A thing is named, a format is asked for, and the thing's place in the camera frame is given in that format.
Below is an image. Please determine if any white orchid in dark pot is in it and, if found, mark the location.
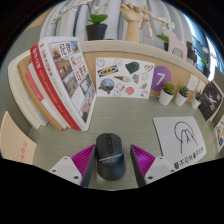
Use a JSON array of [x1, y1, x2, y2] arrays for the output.
[[156, 16, 176, 51]]

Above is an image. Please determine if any black computer mouse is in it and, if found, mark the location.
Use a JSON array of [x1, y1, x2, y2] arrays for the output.
[[95, 132, 127, 182]]

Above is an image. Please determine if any light wood desk shelf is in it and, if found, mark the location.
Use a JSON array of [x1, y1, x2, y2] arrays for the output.
[[79, 39, 214, 101]]

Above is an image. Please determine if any green plant in black pot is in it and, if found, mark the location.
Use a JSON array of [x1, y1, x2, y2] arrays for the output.
[[199, 54, 212, 78]]

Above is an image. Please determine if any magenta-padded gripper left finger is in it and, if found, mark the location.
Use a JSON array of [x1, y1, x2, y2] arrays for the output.
[[48, 143, 98, 188]]

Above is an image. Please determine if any brown cover book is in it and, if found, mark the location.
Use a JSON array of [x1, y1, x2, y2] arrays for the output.
[[16, 54, 64, 132]]

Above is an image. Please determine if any window with dark frame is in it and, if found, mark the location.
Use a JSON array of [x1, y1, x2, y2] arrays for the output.
[[183, 13, 221, 81]]

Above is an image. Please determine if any wooden hand model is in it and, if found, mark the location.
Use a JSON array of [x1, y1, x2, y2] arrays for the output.
[[119, 1, 144, 43]]

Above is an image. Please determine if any purple round numeral sticker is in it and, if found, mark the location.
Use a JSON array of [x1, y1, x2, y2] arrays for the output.
[[150, 65, 173, 93]]

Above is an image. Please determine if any black cover book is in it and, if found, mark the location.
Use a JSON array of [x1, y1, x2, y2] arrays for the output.
[[197, 80, 224, 123]]

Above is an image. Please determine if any grey curtain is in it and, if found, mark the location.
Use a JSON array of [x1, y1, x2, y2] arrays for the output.
[[39, 0, 198, 44]]

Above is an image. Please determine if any succulent in white pot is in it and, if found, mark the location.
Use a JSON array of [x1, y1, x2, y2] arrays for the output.
[[158, 81, 176, 107], [190, 90, 204, 110], [174, 85, 190, 107]]

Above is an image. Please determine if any white wall socket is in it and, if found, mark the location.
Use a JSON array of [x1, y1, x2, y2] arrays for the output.
[[187, 73, 200, 92]]

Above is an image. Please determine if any white illustrated sticker sheet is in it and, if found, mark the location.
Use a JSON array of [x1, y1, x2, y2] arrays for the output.
[[95, 57, 156, 100]]

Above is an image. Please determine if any thick white book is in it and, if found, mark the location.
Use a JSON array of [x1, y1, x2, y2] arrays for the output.
[[7, 49, 49, 130]]

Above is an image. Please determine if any white mouse pad line drawing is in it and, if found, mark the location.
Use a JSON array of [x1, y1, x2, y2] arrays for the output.
[[152, 115, 208, 172]]

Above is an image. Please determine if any black horse figurine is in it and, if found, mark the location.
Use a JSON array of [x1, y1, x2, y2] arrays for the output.
[[185, 40, 204, 64]]

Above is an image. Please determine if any white orchid in black pot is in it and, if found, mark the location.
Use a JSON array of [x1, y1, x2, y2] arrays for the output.
[[51, 1, 109, 42]]

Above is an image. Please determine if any beige booklet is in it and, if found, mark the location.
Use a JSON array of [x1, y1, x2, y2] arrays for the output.
[[0, 110, 38, 166]]

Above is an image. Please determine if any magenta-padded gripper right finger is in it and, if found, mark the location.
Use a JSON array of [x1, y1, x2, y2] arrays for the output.
[[129, 143, 177, 188]]

